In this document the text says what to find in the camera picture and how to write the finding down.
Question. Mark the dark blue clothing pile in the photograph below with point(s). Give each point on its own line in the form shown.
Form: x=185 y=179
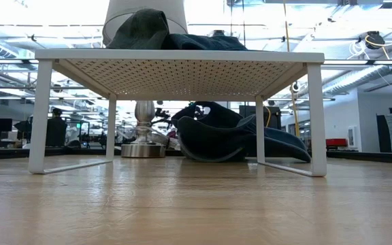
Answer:
x=209 y=139

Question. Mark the white perforated metal shelf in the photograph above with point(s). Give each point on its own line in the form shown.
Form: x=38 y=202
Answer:
x=182 y=55

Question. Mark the red bin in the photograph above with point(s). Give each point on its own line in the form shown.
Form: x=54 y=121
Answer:
x=336 y=143

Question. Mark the person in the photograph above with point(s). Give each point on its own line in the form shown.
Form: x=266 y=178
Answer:
x=56 y=131

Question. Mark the dark green cap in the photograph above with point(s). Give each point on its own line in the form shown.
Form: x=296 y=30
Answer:
x=141 y=30

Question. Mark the round black ceiling fixture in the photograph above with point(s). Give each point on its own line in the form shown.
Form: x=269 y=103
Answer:
x=218 y=33

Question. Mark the black idle robot arm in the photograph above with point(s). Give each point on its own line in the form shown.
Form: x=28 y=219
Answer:
x=163 y=117

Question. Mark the silver lamp base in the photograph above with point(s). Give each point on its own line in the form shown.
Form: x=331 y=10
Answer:
x=144 y=112

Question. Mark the black cabinet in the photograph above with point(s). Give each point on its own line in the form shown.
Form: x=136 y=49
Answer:
x=259 y=112

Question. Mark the navy blue cap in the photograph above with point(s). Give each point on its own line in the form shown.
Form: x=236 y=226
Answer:
x=203 y=42
x=284 y=148

